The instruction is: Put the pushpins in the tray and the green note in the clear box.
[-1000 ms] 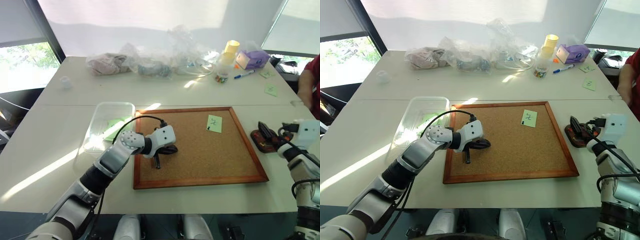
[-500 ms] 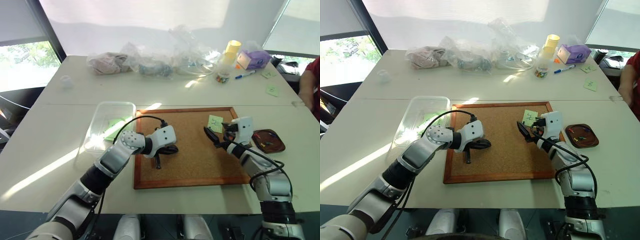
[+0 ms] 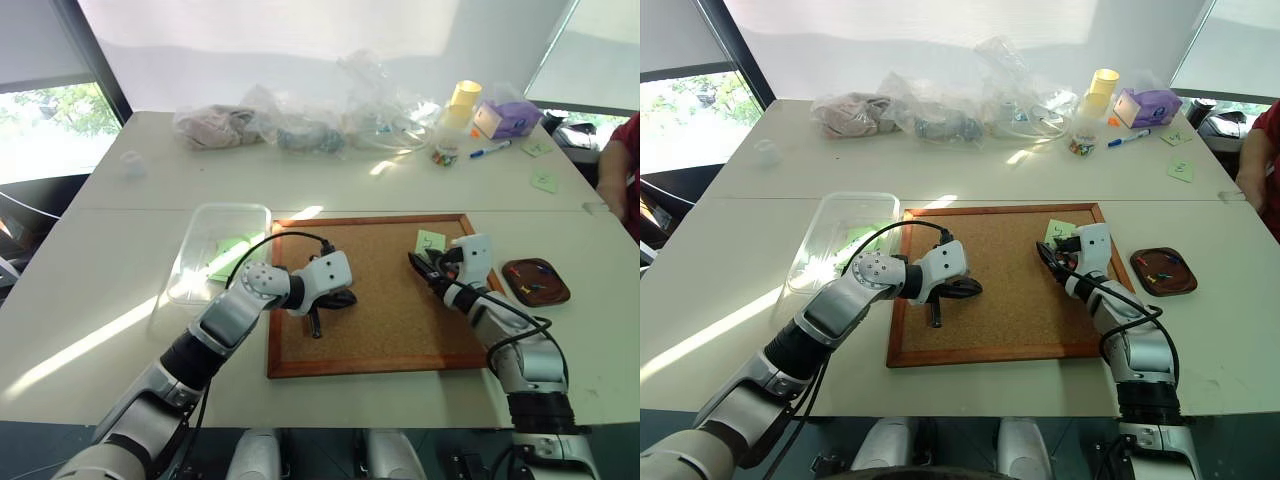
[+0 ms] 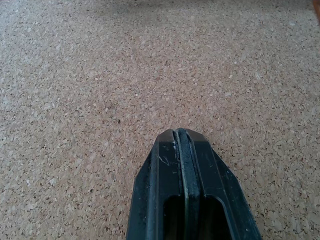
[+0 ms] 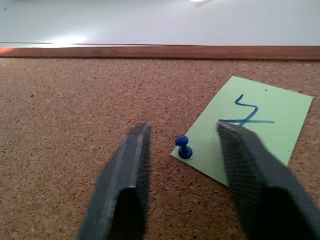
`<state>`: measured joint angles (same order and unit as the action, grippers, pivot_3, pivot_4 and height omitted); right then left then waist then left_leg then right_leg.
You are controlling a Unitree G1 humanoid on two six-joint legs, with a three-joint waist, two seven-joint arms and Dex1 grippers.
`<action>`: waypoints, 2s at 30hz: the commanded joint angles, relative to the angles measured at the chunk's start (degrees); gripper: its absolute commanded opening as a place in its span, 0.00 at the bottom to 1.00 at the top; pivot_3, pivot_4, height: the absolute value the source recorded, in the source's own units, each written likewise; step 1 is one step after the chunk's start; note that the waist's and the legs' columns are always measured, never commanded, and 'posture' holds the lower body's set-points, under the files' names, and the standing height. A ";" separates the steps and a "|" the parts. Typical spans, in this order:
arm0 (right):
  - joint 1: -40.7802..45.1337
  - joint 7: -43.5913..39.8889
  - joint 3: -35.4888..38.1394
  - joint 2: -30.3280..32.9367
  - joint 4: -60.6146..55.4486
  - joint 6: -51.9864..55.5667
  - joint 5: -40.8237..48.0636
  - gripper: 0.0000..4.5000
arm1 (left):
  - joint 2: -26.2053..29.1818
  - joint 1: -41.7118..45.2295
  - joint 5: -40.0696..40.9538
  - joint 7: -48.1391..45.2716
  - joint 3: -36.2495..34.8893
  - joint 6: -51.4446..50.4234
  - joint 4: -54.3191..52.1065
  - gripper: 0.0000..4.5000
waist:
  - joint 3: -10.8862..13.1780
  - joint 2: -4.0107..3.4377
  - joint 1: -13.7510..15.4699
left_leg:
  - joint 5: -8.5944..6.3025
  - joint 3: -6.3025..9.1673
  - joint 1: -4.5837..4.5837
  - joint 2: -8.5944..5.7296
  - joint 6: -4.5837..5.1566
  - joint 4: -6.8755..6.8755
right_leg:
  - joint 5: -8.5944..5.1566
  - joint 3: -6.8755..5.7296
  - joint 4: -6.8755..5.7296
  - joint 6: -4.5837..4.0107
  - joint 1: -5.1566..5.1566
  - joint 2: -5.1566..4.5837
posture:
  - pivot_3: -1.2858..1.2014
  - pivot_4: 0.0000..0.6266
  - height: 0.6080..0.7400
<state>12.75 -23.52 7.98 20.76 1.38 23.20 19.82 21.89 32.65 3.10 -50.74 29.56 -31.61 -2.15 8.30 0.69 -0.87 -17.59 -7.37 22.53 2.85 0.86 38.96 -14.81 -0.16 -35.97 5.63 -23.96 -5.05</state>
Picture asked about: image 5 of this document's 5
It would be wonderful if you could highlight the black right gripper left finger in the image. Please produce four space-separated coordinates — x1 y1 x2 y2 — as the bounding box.
77 121 153 240

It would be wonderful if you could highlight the green paper note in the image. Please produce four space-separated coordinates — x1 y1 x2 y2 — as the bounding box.
170 75 314 187

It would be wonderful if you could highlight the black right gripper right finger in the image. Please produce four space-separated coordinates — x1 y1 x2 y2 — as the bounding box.
216 119 320 240

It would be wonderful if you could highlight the blue pushpin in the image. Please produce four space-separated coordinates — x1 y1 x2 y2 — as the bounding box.
174 134 194 160

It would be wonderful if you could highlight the cork board with wooden frame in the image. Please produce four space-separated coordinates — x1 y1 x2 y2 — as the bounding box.
0 44 320 240

